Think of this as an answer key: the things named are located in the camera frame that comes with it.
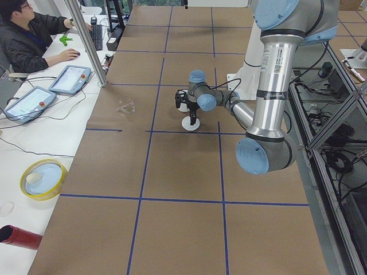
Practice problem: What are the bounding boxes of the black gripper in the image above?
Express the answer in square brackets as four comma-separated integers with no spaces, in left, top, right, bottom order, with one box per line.
[175,89,198,125]

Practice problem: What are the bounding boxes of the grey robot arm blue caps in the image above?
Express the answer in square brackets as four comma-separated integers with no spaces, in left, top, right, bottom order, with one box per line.
[175,1,339,174]

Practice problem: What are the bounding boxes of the white ceramic lid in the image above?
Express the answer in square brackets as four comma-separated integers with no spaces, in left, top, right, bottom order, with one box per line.
[181,116,200,132]

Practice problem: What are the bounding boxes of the far teach pendant tablet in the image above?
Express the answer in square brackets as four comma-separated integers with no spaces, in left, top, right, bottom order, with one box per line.
[48,65,91,96]

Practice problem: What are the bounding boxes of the teach pendant tablet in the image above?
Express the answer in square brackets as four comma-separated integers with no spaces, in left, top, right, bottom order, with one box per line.
[4,86,56,124]
[48,65,91,96]

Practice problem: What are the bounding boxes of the black keyboard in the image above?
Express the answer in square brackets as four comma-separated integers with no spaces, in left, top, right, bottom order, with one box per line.
[89,24,103,51]

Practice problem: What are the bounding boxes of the green plastic clamp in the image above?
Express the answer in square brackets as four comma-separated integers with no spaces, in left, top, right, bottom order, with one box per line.
[59,34,73,46]

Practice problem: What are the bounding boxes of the yellow rimmed blue bowl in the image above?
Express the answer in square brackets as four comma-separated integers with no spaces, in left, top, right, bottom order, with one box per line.
[19,159,68,201]

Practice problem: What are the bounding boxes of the near teach pendant tablet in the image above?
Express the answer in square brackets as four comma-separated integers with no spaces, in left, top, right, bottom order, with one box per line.
[4,86,56,124]

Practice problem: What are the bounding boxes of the person in dark jacket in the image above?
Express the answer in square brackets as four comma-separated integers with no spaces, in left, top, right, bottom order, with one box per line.
[1,1,78,73]

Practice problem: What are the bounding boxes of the red cylinder tube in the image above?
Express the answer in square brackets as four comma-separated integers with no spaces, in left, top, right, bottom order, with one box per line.
[1,225,42,250]

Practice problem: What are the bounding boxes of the aluminium frame post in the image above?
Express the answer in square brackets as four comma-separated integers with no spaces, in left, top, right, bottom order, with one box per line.
[64,0,107,87]

